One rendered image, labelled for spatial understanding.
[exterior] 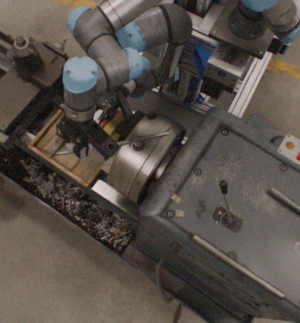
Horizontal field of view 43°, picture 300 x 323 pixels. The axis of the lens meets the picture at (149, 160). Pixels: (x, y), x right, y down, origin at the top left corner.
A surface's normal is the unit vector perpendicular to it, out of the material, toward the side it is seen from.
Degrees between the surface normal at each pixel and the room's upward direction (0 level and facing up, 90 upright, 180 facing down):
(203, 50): 0
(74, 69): 13
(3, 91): 0
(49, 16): 0
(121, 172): 52
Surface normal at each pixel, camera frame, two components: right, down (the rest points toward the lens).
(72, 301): 0.04, -0.34
